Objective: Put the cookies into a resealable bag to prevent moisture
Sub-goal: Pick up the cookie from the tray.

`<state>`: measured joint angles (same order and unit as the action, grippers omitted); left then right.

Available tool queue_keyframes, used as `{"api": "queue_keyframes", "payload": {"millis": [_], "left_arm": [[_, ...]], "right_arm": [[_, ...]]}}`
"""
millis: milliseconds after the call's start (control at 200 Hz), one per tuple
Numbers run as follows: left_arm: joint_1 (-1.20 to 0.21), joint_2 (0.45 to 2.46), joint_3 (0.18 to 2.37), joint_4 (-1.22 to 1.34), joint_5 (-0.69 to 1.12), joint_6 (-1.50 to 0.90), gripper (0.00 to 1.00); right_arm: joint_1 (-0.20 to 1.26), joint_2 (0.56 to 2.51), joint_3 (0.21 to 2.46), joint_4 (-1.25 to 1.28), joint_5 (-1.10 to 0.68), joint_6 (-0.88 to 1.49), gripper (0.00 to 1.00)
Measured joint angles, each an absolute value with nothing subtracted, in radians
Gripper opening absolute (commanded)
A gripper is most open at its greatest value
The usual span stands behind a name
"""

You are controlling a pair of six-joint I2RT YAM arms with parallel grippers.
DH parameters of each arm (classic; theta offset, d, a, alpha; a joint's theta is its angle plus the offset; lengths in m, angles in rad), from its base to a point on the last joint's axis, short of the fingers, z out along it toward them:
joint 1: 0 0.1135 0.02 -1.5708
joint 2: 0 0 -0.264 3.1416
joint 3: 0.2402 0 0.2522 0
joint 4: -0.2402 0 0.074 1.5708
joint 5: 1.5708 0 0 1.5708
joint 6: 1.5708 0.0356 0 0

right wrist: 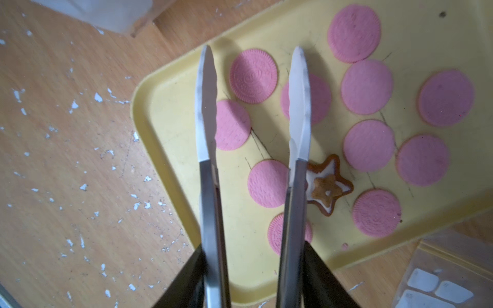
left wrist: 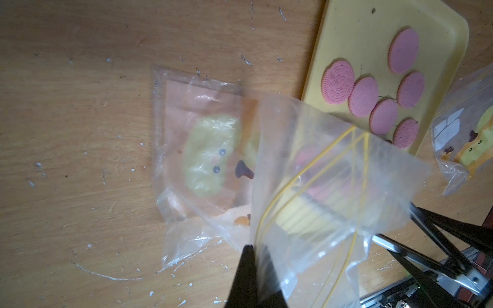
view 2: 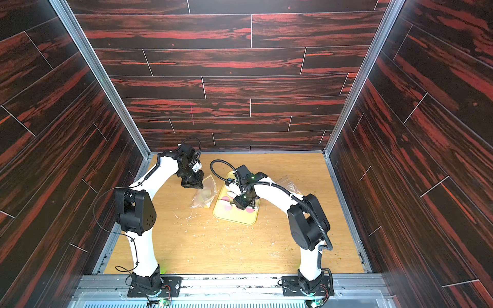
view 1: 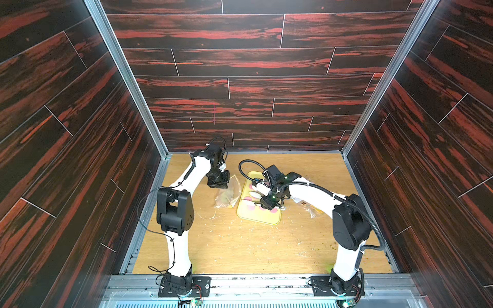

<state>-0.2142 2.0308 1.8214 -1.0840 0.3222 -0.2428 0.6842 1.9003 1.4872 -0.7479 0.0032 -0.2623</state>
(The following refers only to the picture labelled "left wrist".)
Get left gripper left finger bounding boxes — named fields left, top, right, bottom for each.
left=225, top=245, right=258, bottom=308

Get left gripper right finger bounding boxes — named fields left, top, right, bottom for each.
left=258, top=265, right=288, bottom=307

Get clear resealable bag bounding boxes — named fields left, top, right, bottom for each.
left=431, top=64, right=492, bottom=195
left=151, top=65, right=429, bottom=307

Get metal tongs white tips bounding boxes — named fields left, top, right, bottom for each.
left=369, top=201, right=493, bottom=297

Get pink round cookie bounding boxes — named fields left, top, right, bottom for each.
left=348, top=76, right=379, bottom=118
left=397, top=71, right=425, bottom=109
left=392, top=118, right=419, bottom=149
left=369, top=99, right=398, bottom=135
left=321, top=60, right=355, bottom=105
left=388, top=28, right=419, bottom=74

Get yellow plastic tray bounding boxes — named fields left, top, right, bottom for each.
left=302, top=1, right=469, bottom=155

